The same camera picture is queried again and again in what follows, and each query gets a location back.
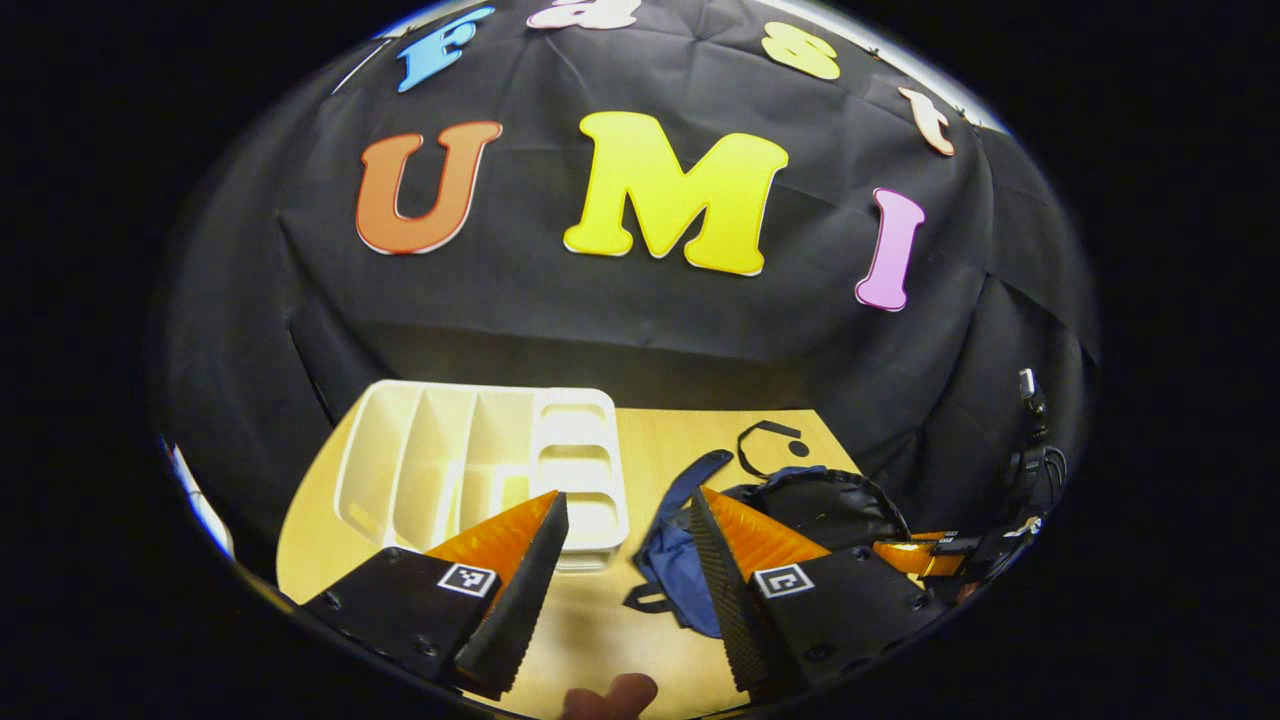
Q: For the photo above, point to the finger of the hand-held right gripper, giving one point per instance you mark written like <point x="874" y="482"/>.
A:
<point x="935" y="536"/>
<point x="915" y="558"/>

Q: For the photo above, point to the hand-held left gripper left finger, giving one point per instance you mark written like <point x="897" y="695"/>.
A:
<point x="520" y="610"/>

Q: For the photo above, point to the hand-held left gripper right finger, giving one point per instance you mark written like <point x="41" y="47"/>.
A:
<point x="725" y="600"/>

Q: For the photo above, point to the blue schoolbag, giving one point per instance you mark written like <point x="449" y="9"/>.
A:
<point x="680" y="580"/>

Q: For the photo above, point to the white plastic bookshelf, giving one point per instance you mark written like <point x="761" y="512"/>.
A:
<point x="470" y="460"/>

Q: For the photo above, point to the black backdrop cloth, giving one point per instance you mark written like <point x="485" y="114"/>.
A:
<point x="600" y="320"/>

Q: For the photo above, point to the white rod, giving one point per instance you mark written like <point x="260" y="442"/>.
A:
<point x="358" y="68"/>

